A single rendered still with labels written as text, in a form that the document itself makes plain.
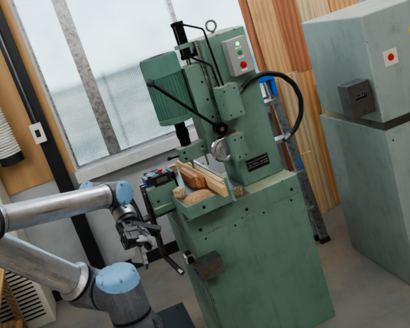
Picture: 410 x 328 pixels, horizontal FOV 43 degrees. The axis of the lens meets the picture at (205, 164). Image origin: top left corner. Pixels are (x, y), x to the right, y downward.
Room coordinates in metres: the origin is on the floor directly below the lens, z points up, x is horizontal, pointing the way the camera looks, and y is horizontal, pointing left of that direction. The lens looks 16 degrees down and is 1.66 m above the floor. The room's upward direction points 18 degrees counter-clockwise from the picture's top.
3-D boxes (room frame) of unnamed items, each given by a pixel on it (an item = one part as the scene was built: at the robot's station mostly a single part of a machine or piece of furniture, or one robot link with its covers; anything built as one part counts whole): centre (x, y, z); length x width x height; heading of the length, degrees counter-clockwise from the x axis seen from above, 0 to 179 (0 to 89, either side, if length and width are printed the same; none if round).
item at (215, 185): (2.37, 0.04, 0.92); 0.68 x 0.02 x 0.04; 15
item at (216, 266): (2.12, 0.12, 0.58); 0.12 x 0.08 x 0.08; 105
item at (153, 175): (2.34, 0.24, 0.99); 0.13 x 0.11 x 0.06; 15
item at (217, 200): (2.37, 0.16, 0.87); 0.61 x 0.30 x 0.06; 15
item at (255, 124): (2.49, -0.22, 1.16); 0.22 x 0.22 x 0.72; 15
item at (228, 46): (2.36, -0.29, 1.40); 0.10 x 0.06 x 0.16; 105
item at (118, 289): (1.74, 0.44, 0.79); 0.17 x 0.15 x 0.18; 49
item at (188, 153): (2.42, 0.04, 1.03); 0.14 x 0.07 x 0.09; 105
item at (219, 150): (2.33, -0.10, 1.02); 0.12 x 0.03 x 0.12; 105
